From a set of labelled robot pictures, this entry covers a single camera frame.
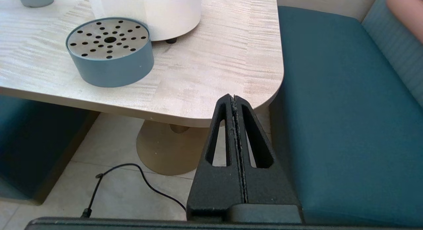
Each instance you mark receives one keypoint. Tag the short pink bolster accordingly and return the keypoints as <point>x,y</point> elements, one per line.
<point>408,8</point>

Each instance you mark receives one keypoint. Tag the large blue-grey perforated drip tray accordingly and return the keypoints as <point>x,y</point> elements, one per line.
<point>115,69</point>

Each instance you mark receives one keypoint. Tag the large dispenser with dark tea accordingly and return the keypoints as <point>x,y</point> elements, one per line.
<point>172,15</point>

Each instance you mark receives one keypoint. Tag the tan table pedestal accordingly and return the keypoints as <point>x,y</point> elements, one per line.
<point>168,150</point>

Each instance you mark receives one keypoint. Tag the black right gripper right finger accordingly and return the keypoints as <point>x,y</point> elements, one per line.
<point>267,187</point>

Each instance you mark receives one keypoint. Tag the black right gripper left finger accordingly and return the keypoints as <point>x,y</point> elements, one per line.
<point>214,187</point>

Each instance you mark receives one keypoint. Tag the empty blue bench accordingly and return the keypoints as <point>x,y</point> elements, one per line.
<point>347,107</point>

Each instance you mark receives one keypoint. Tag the blue bench with snack packet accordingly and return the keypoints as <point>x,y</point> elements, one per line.
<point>33,147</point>

